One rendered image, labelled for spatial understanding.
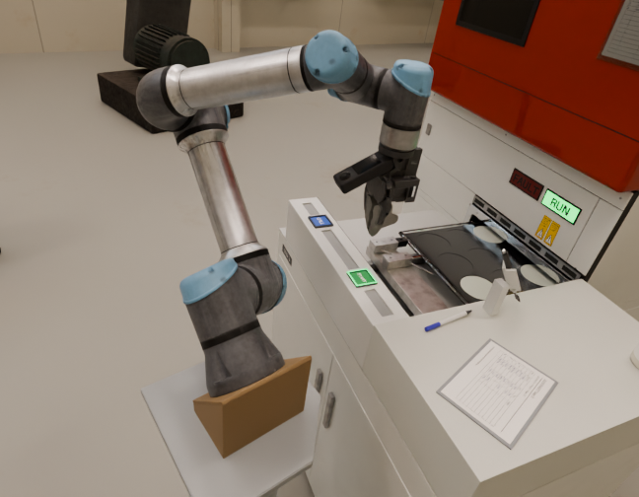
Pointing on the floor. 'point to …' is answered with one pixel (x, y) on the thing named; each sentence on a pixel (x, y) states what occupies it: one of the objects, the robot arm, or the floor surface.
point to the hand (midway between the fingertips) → (369, 231)
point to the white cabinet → (329, 467)
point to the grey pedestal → (276, 446)
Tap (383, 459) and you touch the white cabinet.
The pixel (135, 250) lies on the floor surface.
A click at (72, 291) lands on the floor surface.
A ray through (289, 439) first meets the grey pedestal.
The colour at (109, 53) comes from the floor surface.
